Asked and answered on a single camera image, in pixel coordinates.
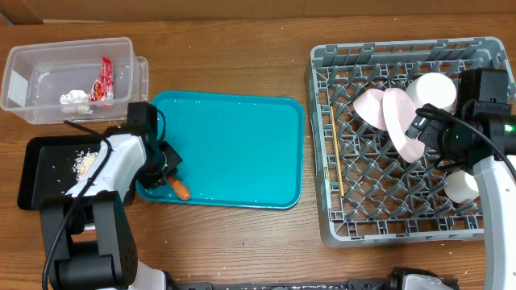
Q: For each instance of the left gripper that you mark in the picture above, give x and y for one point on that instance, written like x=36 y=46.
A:
x=172 y=159

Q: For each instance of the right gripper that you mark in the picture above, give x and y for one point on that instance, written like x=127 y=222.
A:
x=432 y=134

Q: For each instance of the orange carrot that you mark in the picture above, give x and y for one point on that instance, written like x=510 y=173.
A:
x=179 y=188

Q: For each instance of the pink plate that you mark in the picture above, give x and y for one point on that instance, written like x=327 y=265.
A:
x=399 y=112

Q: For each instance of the pale green cup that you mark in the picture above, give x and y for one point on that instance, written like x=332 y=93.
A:
x=432 y=88

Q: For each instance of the pink bowl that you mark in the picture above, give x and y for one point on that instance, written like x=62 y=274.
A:
x=369 y=107

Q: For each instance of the pile of rice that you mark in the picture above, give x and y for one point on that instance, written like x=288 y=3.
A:
x=83 y=162

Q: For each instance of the red snack wrapper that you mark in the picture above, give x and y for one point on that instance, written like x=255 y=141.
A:
x=103 y=87

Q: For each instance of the wooden chopstick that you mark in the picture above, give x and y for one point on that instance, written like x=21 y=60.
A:
x=337 y=155

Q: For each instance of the white tissue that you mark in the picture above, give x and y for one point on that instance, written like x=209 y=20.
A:
x=75 y=102

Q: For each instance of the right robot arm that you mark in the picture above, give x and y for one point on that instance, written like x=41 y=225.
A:
x=480 y=138

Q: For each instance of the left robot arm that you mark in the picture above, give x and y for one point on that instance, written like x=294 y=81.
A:
x=87 y=238

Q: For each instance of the grey dishwasher rack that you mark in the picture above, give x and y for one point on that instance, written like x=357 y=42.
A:
x=386 y=199

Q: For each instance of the white cup in rack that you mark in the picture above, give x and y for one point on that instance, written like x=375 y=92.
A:
x=461 y=187

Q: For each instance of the teal serving tray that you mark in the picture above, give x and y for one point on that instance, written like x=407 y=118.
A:
x=237 y=150

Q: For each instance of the clear plastic bin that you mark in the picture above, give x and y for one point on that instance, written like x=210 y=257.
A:
x=35 y=76

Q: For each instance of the black plastic tray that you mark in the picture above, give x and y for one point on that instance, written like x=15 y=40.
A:
x=48 y=179

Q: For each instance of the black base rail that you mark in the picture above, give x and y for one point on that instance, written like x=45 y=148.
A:
x=353 y=284

